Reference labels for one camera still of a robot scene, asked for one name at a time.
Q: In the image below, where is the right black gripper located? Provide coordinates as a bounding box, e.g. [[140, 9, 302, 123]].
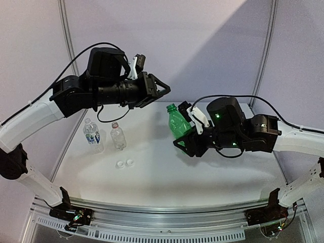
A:
[[172, 120, 242, 157]]

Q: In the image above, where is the green plastic bottle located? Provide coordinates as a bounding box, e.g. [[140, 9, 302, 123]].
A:
[[167, 103, 192, 140]]

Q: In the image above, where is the white bottle cap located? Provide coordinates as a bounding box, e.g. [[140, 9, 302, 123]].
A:
[[115, 160, 125, 169], [126, 159, 135, 167]]

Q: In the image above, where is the crushed clear bottle red label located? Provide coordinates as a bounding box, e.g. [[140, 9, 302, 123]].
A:
[[110, 121, 127, 150]]

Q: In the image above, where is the clear labelled water bottle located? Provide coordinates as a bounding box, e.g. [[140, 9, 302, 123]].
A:
[[83, 118, 104, 153]]

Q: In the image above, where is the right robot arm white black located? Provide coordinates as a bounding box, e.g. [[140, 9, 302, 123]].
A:
[[167, 95, 323, 221]]

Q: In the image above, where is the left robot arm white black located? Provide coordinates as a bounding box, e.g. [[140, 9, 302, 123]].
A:
[[1, 43, 171, 220]]

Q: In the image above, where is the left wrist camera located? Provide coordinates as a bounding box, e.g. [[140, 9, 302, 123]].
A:
[[127, 54, 146, 80]]

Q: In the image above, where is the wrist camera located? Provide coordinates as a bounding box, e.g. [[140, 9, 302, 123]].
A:
[[178, 101, 210, 135], [127, 54, 146, 80]]

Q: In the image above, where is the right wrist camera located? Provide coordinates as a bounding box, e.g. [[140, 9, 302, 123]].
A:
[[178, 101, 210, 135]]

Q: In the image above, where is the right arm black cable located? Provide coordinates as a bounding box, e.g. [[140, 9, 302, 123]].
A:
[[191, 95, 324, 159]]

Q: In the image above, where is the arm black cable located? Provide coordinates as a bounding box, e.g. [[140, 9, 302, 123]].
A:
[[0, 42, 132, 127], [191, 95, 324, 159]]

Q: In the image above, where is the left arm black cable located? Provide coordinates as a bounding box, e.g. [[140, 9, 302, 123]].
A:
[[0, 42, 132, 127]]

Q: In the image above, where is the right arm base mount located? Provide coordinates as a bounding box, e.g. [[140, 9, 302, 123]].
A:
[[244, 202, 298, 239]]

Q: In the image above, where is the aluminium front rail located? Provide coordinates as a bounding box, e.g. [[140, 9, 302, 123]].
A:
[[22, 198, 316, 242]]

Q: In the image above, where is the left aluminium wall post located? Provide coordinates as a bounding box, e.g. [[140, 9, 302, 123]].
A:
[[57, 0, 75, 61]]

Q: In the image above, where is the aluminium wall post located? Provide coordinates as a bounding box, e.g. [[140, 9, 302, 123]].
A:
[[57, 0, 75, 61], [252, 0, 278, 96]]

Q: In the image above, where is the right aluminium wall post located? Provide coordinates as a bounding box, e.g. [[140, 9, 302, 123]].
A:
[[252, 0, 278, 96]]

